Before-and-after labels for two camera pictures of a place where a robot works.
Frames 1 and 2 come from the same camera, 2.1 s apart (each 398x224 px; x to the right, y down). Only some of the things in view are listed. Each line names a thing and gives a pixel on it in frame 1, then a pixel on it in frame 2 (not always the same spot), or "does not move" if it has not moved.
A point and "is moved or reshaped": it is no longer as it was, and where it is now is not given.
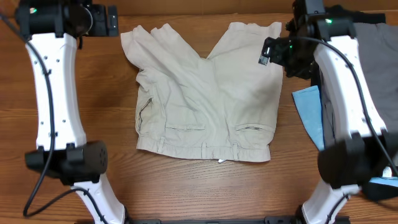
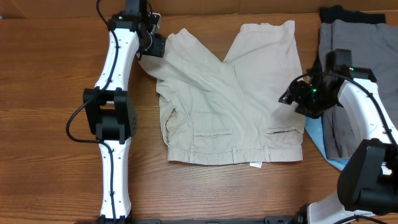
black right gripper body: x=301 y=61 to x=311 y=99
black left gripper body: x=99 y=27 to x=157 y=45
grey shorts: x=378 y=44 does not move
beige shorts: x=222 y=107 is moved or reshaped
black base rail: x=267 y=219 does not move
